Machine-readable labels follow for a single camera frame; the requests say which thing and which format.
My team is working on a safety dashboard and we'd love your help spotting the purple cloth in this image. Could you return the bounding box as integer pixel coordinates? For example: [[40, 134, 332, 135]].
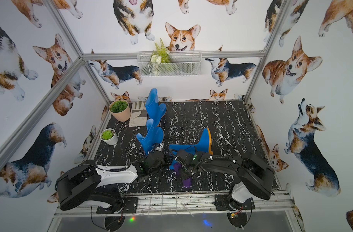
[[172, 162, 192, 188]]

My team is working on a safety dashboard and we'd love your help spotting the blue rubber boot back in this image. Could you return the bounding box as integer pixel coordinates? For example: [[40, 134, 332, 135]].
[[169, 128, 213, 170]]

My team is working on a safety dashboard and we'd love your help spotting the blue rubber boot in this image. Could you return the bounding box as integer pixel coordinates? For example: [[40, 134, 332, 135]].
[[136, 119, 164, 155], [145, 88, 166, 126], [169, 128, 213, 170]]

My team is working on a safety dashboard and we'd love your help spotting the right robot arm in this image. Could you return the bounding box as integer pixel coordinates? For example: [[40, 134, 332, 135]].
[[172, 150, 275, 205]]

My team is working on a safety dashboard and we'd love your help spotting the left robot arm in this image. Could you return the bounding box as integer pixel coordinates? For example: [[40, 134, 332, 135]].
[[55, 150, 170, 213]]

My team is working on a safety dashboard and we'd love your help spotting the small white plant pot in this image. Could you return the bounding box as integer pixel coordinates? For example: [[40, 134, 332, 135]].
[[100, 129, 118, 146]]

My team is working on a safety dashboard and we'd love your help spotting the green moss in white pot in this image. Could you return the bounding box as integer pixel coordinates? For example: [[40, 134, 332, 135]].
[[101, 130, 114, 141]]

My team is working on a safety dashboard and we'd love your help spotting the pink ribbed plant pot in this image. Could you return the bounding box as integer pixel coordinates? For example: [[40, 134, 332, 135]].
[[109, 100, 131, 122]]

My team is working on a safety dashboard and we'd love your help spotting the green plant in pink pot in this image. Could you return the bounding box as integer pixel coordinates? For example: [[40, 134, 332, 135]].
[[109, 100, 129, 113]]

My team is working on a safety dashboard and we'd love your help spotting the fern with white flower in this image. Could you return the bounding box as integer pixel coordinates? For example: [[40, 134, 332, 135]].
[[150, 39, 171, 76]]

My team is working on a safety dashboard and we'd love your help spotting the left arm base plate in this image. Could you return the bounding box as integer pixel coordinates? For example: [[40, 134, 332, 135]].
[[96, 197, 139, 215]]

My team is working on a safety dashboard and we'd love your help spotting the aluminium front rail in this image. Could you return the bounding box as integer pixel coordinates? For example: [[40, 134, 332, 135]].
[[54, 191, 295, 218]]

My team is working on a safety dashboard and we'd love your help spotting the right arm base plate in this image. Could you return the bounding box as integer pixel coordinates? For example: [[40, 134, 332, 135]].
[[214, 194, 255, 211]]

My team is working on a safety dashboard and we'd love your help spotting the white wire wall basket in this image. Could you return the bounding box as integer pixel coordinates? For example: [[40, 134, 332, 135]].
[[137, 51, 202, 77]]

